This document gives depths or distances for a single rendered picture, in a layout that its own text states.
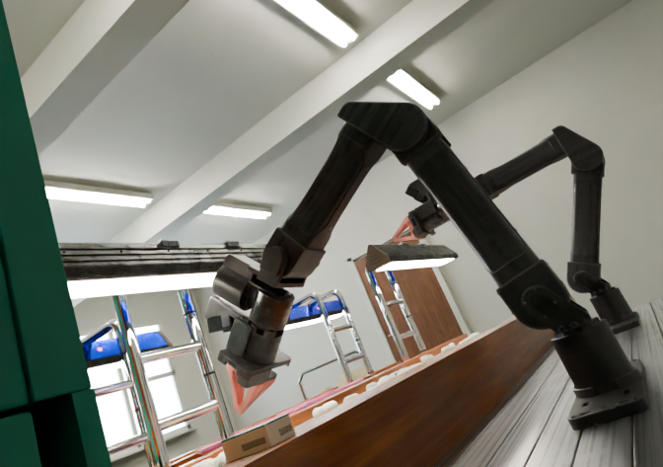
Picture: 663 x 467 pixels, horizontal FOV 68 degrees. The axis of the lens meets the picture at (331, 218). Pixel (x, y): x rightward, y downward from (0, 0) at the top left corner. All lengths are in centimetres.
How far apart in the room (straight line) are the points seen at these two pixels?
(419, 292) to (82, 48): 434
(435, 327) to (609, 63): 329
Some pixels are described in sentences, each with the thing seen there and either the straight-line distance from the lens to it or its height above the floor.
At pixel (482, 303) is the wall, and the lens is 573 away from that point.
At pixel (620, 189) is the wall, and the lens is 556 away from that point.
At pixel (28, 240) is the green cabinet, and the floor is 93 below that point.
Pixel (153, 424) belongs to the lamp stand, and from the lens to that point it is 95.
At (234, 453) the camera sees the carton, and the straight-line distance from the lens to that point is 50.
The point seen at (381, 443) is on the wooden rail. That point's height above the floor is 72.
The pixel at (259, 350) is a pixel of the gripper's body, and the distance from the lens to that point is 75.
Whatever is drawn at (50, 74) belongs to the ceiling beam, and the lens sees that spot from 315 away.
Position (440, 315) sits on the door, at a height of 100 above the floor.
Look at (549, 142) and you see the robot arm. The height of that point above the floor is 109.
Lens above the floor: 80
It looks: 17 degrees up
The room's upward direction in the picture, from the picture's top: 23 degrees counter-clockwise
